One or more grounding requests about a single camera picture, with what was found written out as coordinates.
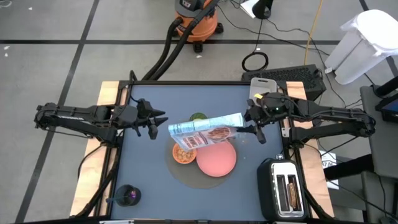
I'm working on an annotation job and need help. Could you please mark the black support bar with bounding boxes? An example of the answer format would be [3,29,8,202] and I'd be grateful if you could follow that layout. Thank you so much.
[323,154,374,181]

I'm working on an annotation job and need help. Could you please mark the pink plate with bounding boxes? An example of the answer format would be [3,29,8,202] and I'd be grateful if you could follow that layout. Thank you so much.
[195,139,237,178]

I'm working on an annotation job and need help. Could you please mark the yellow cable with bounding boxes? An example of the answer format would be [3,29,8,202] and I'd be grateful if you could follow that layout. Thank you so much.
[303,0,325,65]

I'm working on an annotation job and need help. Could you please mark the white paper sheet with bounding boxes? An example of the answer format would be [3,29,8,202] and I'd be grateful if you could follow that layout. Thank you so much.
[239,0,259,19]

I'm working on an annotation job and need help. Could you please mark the grey round placemat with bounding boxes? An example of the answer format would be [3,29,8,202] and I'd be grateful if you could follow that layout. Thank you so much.
[164,117,239,190]

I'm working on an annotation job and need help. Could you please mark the grey plastic bin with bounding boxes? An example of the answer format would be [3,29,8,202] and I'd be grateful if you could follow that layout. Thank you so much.
[249,77,277,100]

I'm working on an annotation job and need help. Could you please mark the white trash can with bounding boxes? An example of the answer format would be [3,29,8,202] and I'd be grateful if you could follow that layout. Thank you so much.
[324,9,398,85]

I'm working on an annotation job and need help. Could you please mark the green plastic cup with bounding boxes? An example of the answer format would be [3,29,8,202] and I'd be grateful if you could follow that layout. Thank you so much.
[189,112,208,122]

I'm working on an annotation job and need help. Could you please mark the light wooden side board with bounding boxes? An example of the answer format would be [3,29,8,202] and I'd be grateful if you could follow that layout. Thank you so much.
[285,81,335,218]
[70,81,129,218]

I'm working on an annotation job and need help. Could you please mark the printed paper sheet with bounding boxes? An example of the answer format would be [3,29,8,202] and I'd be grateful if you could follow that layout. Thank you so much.
[319,151,340,190]

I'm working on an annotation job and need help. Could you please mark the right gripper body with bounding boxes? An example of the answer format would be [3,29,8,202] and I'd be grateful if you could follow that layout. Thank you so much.
[243,91,282,144]

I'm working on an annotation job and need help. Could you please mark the black computer monitor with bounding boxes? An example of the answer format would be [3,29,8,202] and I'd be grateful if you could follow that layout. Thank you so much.
[374,76,398,123]

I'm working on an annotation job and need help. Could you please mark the orange patterned bowl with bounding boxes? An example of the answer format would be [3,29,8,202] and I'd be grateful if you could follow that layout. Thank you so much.
[172,143,198,165]

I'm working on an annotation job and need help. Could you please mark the brown cereal pieces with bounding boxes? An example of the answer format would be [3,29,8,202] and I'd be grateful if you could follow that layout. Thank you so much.
[174,147,195,162]

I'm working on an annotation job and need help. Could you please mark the black vacuum hose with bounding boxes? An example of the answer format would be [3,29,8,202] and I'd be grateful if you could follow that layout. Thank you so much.
[141,17,184,82]

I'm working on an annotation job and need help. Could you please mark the dark plastic cup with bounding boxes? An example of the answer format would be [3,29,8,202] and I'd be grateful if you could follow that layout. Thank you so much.
[114,184,142,208]

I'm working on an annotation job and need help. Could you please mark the blue cereal box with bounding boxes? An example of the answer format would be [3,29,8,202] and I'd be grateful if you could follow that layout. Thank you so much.
[167,112,246,152]

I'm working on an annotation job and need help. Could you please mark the black and chrome toaster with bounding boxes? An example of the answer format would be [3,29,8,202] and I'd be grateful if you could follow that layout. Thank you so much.
[256,157,309,222]

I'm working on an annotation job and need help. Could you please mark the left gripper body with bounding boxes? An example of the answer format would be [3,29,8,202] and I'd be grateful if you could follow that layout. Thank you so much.
[136,98,159,140]

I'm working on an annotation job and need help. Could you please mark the grey desk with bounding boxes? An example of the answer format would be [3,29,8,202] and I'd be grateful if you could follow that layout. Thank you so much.
[359,85,398,224]

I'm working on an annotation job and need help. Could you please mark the orange shop vacuum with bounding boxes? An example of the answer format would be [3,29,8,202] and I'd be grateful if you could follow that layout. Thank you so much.
[150,0,220,81]
[174,0,224,53]

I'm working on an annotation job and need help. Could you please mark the coiled black cable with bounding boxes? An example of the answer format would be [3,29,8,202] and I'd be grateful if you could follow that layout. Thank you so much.
[241,18,269,73]

